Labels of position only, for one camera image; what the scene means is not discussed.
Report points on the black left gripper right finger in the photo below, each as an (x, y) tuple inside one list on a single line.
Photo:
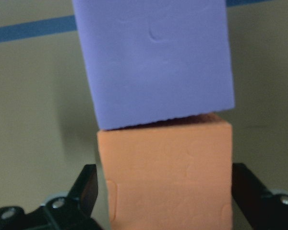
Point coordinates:
[(264, 209)]

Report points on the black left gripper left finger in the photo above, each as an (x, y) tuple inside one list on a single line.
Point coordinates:
[(70, 212)]

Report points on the orange foam cube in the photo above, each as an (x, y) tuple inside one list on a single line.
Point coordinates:
[(171, 175)]

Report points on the purple foam cube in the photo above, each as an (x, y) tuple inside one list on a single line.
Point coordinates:
[(154, 60)]

